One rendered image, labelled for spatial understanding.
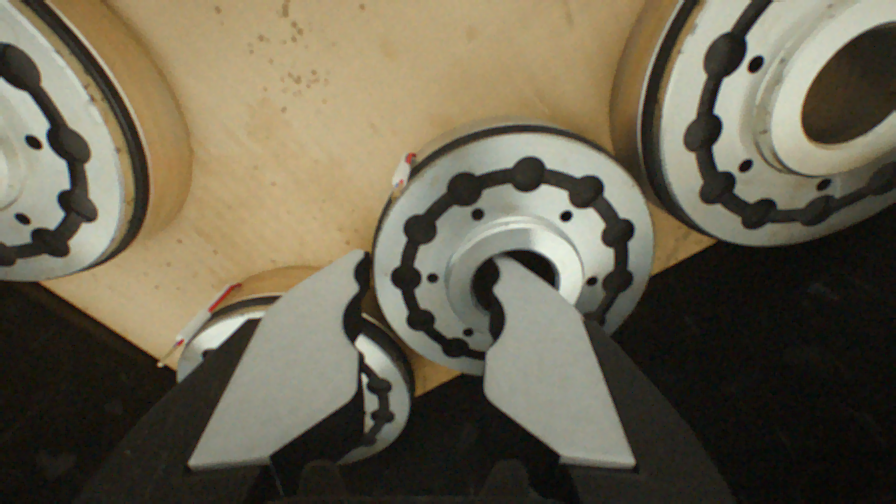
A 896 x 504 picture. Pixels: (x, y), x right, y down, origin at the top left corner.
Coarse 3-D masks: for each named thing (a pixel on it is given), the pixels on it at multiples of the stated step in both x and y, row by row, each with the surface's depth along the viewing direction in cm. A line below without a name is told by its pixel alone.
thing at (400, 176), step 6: (402, 156) 11; (408, 156) 12; (414, 156) 12; (402, 162) 10; (408, 162) 11; (396, 168) 10; (402, 168) 10; (408, 168) 10; (396, 174) 9; (402, 174) 9; (408, 174) 10; (396, 180) 9; (402, 180) 9; (396, 186) 9; (402, 186) 9; (396, 192) 8; (396, 198) 9
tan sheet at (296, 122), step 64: (128, 0) 11; (192, 0) 11; (256, 0) 11; (320, 0) 11; (384, 0) 11; (448, 0) 11; (512, 0) 11; (576, 0) 11; (640, 0) 11; (192, 64) 12; (256, 64) 12; (320, 64) 12; (384, 64) 12; (448, 64) 12; (512, 64) 12; (576, 64) 12; (192, 128) 13; (256, 128) 13; (320, 128) 13; (384, 128) 13; (448, 128) 13; (576, 128) 13; (192, 192) 14; (256, 192) 14; (320, 192) 14; (384, 192) 14; (128, 256) 15; (192, 256) 15; (256, 256) 15; (320, 256) 15; (512, 256) 15; (128, 320) 17
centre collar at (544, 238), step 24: (480, 240) 11; (504, 240) 11; (528, 240) 11; (552, 240) 11; (456, 264) 11; (480, 264) 11; (552, 264) 11; (576, 264) 11; (456, 288) 12; (576, 288) 12; (456, 312) 12; (480, 312) 12
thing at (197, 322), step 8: (224, 288) 14; (232, 288) 15; (216, 296) 14; (224, 296) 14; (208, 304) 13; (216, 304) 14; (200, 312) 13; (208, 312) 13; (192, 320) 12; (200, 320) 13; (184, 328) 12; (192, 328) 12; (176, 336) 12; (184, 336) 12; (192, 336) 12; (176, 344) 11; (168, 352) 11
